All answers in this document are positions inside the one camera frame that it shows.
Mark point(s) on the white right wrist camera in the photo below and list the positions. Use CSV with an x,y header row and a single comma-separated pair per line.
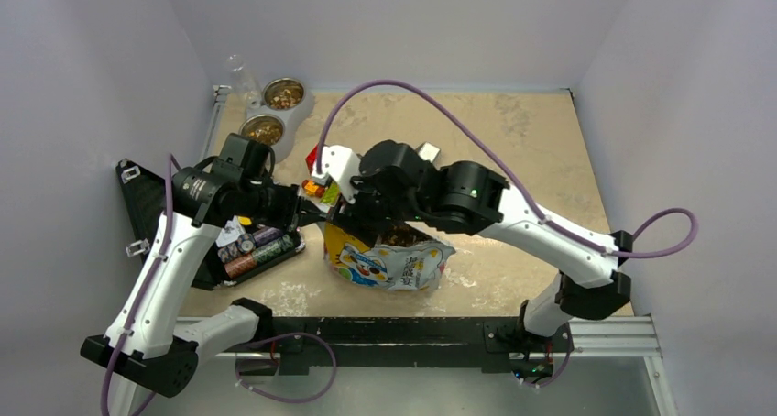
x,y
340,165

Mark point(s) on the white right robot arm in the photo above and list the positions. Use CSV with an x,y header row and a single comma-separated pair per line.
x,y
392,184

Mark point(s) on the grey double pet bowl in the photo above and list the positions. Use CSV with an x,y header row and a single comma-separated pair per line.
x,y
285,104

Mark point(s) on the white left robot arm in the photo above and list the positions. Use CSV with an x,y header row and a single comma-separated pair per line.
x,y
141,344

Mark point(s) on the clear water bottle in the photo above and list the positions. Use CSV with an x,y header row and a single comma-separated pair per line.
x,y
243,81

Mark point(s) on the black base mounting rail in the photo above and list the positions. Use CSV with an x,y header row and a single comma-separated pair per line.
x,y
297,352

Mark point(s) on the red toy block frame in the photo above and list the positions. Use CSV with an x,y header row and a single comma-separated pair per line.
x,y
310,187

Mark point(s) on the silver metal scoop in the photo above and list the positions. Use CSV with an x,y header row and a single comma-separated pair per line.
x,y
429,152

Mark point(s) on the aluminium frame rail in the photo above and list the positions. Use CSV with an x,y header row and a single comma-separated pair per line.
x,y
618,336

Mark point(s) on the black poker chip case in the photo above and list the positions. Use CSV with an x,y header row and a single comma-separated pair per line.
x,y
239,254

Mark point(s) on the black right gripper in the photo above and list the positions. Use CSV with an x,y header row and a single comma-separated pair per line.
x,y
348,216

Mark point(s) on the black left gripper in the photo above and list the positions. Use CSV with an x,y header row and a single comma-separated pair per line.
x,y
291,213

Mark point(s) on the colourful pet food bag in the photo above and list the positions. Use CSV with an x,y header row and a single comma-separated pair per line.
x,y
403,259

